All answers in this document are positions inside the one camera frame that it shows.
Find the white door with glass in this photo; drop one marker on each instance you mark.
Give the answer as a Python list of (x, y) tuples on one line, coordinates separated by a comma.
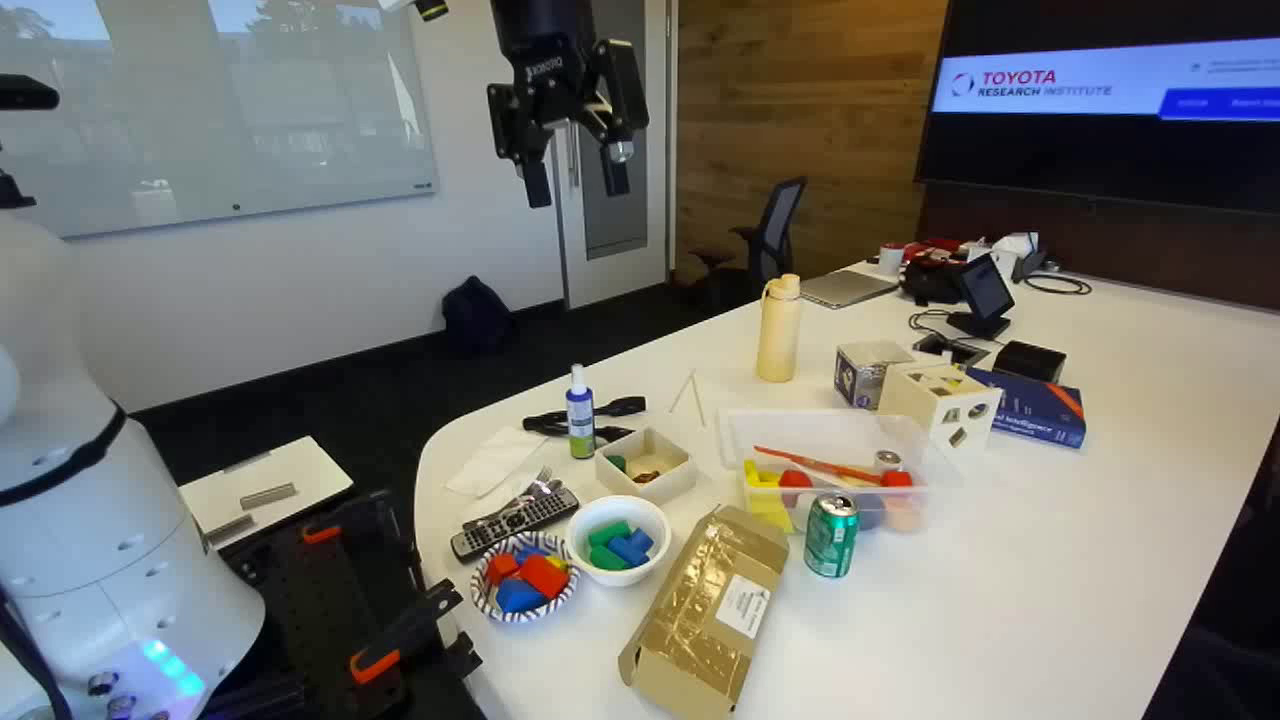
[(626, 200)]

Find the white device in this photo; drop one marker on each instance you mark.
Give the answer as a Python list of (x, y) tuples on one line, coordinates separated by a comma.
[(1019, 253)]

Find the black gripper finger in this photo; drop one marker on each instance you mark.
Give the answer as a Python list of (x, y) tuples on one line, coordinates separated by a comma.
[(533, 153), (623, 121)]

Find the green block in bowl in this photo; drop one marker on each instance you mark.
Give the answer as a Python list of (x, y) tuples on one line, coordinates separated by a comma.
[(606, 544)]

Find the black pouch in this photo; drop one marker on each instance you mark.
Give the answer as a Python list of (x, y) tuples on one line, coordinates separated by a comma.
[(933, 280)]

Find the wall whiteboard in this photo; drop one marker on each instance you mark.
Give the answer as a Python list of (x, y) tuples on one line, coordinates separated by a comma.
[(201, 107)]

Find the patterned round plate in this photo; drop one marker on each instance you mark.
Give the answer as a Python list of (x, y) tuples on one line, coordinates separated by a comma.
[(561, 600)]

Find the black mesh office chair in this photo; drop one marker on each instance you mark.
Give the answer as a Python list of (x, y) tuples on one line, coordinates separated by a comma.
[(778, 227)]

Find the blue block on plate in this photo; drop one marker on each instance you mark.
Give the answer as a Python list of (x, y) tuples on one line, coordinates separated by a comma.
[(519, 599)]

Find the blue flat box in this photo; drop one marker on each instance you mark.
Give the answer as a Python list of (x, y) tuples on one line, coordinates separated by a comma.
[(1032, 410)]

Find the small black box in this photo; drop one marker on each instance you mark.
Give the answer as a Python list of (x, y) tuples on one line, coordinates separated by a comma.
[(1029, 361)]

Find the small spray bottle green liquid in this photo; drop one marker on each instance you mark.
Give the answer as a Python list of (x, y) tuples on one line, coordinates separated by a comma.
[(583, 422)]

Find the blue block in bowl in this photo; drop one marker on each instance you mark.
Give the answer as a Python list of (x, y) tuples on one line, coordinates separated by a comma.
[(629, 544)]

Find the round white bowl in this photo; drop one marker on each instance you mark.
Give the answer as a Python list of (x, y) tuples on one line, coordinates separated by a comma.
[(585, 521)]

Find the grey metal bar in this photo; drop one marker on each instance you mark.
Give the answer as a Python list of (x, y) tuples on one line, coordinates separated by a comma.
[(264, 496), (229, 530)]

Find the small tablet on stand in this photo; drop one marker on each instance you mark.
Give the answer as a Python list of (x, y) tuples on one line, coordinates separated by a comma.
[(986, 291)]

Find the black backpack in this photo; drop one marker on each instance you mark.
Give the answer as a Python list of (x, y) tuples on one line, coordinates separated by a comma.
[(477, 317)]

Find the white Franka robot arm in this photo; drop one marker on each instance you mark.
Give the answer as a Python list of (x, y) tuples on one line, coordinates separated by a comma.
[(80, 533)]

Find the red block on plate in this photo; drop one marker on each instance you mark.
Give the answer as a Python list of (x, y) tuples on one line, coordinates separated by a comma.
[(503, 567)]

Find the green soda can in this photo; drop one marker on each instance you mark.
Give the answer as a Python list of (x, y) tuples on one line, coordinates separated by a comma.
[(828, 536)]

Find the white cup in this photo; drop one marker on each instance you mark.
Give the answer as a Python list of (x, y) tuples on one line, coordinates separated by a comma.
[(889, 263)]

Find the small purple white cube box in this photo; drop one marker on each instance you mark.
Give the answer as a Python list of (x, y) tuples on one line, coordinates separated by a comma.
[(865, 376)]

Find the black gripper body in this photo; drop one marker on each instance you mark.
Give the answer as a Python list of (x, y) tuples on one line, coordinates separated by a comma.
[(540, 42)]

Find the orange cylindrical block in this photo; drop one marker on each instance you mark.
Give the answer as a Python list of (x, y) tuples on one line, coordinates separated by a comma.
[(546, 572)]

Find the yellow toy block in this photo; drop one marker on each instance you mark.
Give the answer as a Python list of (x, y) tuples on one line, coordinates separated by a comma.
[(762, 482)]

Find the cream plastic squeeze bottle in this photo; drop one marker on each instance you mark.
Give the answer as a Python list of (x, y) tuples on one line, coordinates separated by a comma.
[(778, 334)]

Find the black remote control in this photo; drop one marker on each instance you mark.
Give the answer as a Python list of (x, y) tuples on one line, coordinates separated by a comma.
[(512, 521)]

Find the wooden chopstick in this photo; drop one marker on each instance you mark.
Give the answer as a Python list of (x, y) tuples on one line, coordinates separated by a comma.
[(682, 395)]

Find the wall television screen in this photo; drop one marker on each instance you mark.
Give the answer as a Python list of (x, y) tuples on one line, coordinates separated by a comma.
[(1105, 92)]

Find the white board panel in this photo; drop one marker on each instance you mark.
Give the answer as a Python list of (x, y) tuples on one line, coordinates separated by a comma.
[(313, 465)]

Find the clear plastic container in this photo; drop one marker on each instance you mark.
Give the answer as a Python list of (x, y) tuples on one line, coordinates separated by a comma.
[(824, 435)]

